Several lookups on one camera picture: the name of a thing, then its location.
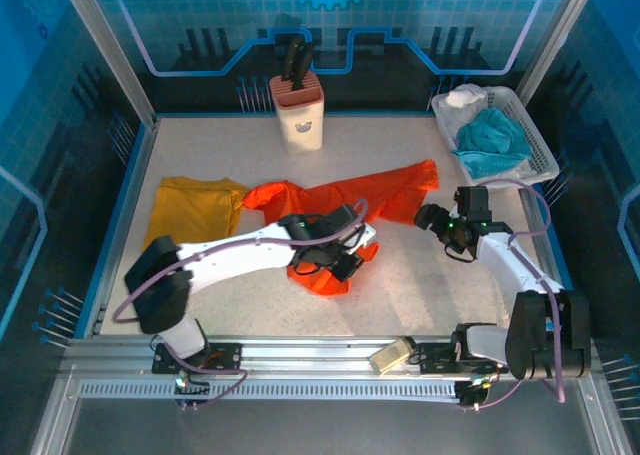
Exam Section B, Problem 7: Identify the black-handled knife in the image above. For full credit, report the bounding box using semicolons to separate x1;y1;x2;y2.
292;42;316;91
281;37;304;84

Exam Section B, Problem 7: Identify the aluminium mounting rail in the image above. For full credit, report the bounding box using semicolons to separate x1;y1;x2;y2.
59;334;601;382

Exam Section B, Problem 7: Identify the cream knife block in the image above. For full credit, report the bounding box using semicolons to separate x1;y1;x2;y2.
268;72;326;157

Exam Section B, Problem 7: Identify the white plastic laundry basket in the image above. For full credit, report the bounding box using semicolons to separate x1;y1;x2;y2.
430;85;561;189

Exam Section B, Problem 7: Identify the orange mesh t-shirt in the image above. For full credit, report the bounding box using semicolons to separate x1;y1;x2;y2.
242;158;441;300

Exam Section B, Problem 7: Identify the slotted grey cable duct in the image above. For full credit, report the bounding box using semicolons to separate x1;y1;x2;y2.
79;380;459;400

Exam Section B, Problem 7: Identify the yellow t-shirt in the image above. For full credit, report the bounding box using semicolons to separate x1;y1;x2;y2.
142;176;251;252

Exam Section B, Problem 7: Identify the small circuit board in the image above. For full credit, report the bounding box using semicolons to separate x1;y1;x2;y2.
173;372;211;411
457;374;494;411

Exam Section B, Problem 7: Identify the white cloth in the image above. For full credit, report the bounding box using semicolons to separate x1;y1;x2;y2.
444;85;489;110

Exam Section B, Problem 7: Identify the small tan metal box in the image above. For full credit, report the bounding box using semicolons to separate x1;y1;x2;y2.
368;337;417;375

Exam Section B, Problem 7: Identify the aluminium frame post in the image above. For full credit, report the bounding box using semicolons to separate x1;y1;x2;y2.
57;0;159;126
517;0;604;104

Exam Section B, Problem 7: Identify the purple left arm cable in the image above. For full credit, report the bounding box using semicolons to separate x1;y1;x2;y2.
112;198;371;409

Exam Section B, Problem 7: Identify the teal towel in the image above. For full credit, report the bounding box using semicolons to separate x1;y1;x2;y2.
452;106;534;180

